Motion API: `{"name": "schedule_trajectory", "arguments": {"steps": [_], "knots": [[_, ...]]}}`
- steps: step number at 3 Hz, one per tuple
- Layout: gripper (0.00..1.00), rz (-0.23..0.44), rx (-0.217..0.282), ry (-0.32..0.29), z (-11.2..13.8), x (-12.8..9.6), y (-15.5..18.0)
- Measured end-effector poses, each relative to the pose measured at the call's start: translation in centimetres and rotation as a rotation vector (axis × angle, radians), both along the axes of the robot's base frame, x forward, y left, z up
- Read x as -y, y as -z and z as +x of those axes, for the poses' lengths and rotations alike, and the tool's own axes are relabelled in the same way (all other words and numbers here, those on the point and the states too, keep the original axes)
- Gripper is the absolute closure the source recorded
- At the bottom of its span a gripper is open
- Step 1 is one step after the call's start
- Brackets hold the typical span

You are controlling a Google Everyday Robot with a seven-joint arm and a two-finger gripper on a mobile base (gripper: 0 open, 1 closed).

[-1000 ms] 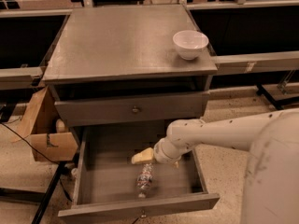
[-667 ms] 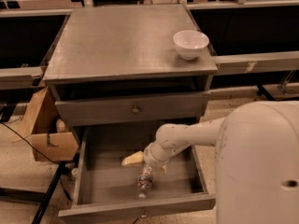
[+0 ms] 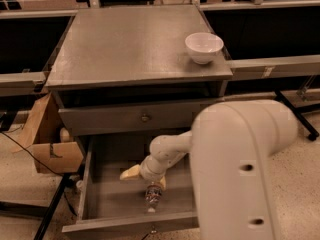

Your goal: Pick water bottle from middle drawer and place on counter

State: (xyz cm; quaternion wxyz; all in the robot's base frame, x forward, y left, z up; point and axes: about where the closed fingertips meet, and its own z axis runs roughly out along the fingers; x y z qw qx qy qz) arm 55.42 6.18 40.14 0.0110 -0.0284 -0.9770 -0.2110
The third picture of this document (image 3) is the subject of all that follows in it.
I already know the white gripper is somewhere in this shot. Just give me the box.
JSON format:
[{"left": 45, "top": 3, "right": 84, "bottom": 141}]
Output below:
[{"left": 120, "top": 155, "right": 166, "bottom": 189}]

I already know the clear plastic water bottle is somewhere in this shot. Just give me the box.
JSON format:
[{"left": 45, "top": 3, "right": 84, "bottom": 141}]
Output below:
[{"left": 145, "top": 183, "right": 162, "bottom": 213}]

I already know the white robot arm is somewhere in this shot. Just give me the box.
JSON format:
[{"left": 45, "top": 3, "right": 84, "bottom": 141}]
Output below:
[{"left": 120, "top": 100, "right": 298, "bottom": 240}]

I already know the grey open middle drawer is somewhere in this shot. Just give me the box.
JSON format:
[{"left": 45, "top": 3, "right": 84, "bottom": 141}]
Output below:
[{"left": 62, "top": 131, "right": 198, "bottom": 240}]

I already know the grey top drawer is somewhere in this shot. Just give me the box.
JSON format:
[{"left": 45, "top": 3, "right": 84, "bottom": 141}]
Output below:
[{"left": 59, "top": 98, "right": 221, "bottom": 136}]

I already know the grey wooden drawer cabinet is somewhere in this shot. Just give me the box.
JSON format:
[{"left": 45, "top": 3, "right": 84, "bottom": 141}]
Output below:
[{"left": 44, "top": 4, "right": 234, "bottom": 152}]

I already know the round brass top knob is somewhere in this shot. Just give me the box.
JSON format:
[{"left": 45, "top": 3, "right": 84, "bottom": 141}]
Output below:
[{"left": 141, "top": 114, "right": 150, "bottom": 123}]

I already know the black metal stand leg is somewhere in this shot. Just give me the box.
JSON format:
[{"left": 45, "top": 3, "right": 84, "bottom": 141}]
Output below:
[{"left": 33, "top": 174, "right": 70, "bottom": 240}]

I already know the brown cardboard box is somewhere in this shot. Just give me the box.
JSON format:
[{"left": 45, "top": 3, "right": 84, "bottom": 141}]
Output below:
[{"left": 12, "top": 94, "right": 83, "bottom": 174}]

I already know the white ceramic bowl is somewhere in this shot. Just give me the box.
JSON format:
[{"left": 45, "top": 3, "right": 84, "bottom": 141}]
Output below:
[{"left": 185, "top": 32, "right": 224, "bottom": 64}]

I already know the black chair base leg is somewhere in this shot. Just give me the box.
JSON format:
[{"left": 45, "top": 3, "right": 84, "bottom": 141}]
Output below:
[{"left": 275, "top": 90, "right": 320, "bottom": 141}]

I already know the black cable on floor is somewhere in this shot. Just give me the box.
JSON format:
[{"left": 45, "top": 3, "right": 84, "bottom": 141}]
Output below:
[{"left": 0, "top": 130, "right": 78, "bottom": 217}]

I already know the right grey metal rail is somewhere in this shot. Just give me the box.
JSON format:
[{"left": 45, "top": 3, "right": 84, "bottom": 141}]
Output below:
[{"left": 228, "top": 55, "right": 320, "bottom": 81}]

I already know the grey metal rail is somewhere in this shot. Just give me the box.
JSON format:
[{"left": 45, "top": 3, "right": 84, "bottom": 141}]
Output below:
[
  {"left": 228, "top": 55, "right": 320, "bottom": 81},
  {"left": 0, "top": 72, "right": 47, "bottom": 97}
]

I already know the left grey metal rail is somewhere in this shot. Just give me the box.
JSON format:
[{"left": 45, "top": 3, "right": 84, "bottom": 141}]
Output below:
[{"left": 0, "top": 72, "right": 47, "bottom": 97}]

